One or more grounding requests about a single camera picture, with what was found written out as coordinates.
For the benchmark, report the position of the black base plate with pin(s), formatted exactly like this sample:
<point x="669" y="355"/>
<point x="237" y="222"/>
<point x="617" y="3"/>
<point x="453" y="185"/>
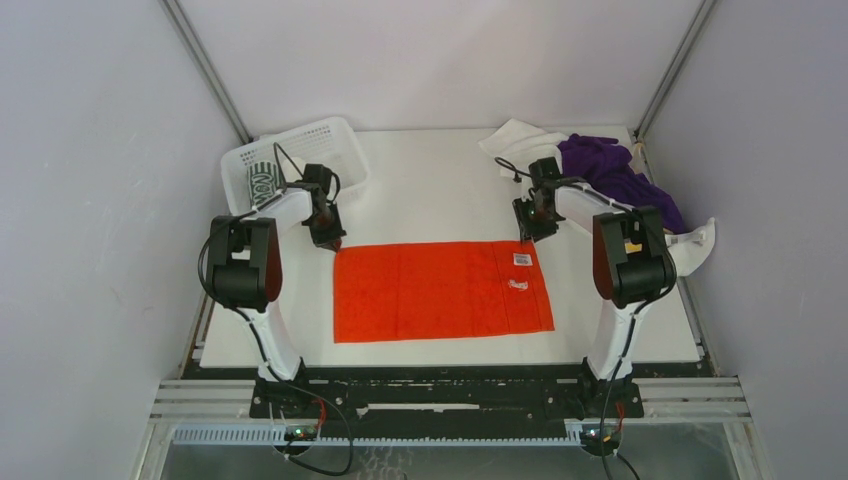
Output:
<point x="479" y="400"/>

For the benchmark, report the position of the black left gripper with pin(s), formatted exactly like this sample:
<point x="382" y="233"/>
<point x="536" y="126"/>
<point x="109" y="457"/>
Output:
<point x="331" y="239"/>

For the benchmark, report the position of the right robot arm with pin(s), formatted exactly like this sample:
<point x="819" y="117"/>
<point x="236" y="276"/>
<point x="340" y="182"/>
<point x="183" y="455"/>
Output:
<point x="632" y="267"/>

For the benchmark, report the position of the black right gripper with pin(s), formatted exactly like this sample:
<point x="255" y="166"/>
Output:
<point x="528" y="230"/>

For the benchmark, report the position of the aluminium corner post left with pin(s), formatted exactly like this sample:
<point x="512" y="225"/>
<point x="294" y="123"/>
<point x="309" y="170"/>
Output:
<point x="177" y="15"/>

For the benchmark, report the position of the small white towel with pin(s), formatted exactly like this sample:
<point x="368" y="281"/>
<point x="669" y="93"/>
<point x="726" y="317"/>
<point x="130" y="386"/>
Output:
<point x="522" y="144"/>

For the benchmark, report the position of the white slotted cable duct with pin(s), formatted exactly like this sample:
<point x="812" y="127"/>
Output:
<point x="566" y="434"/>

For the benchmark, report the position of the large white towel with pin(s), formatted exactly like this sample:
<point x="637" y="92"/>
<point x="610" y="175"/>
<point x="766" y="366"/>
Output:
<point x="689" y="250"/>

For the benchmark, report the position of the white plastic basket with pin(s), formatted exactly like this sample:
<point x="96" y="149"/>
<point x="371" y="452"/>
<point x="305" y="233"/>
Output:
<point x="330" y="142"/>

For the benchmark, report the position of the orange towel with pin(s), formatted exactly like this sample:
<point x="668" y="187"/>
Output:
<point x="443" y="290"/>

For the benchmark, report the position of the aluminium corner post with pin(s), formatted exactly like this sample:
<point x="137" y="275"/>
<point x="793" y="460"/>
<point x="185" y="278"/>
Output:
<point x="694" y="31"/>
<point x="177" y="15"/>

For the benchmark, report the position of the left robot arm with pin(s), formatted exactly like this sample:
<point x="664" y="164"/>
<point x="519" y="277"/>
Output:
<point x="240" y="264"/>

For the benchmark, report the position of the rolled white towel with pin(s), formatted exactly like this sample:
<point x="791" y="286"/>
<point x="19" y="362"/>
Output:
<point x="295" y="169"/>

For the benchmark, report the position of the purple towel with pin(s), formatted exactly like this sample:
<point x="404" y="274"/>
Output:
<point x="605" y="165"/>

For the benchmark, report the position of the aluminium corner post right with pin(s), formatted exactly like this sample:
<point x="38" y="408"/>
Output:
<point x="694" y="31"/>

